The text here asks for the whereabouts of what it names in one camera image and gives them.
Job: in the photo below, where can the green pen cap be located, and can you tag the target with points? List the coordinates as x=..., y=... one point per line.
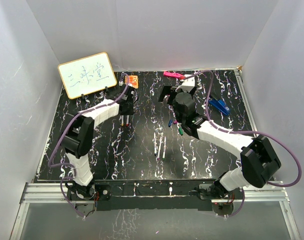
x=181, y=132

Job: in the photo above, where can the small whiteboard with writing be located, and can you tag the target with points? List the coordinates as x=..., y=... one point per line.
x=87, y=75

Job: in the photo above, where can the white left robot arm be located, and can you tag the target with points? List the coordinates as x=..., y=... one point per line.
x=78, y=139

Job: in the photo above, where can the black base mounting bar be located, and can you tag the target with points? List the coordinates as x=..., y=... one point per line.
x=157, y=194

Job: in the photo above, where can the blue pen cap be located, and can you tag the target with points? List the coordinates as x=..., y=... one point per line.
x=170, y=123

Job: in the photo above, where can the blue white pen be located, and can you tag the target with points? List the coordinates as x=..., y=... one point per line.
x=155, y=144

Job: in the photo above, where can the orange card pack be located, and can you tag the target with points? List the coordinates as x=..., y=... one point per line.
x=132, y=80

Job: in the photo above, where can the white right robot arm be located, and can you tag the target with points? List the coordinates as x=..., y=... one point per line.
x=259, y=161

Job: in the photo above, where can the blue plastic clip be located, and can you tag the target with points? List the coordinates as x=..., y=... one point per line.
x=220, y=106

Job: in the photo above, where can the purple tipped white pen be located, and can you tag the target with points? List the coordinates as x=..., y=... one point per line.
x=159, y=148

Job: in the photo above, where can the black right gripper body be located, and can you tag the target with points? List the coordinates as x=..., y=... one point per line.
x=170, y=90

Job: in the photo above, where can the pink plastic clip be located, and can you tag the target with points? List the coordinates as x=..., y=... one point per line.
x=173, y=75

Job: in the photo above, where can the green tipped white pen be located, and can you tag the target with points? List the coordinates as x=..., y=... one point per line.
x=164, y=148

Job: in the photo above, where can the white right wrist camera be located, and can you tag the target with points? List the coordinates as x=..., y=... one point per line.
x=188, y=85

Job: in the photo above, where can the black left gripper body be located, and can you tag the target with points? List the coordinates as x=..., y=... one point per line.
x=130, y=110

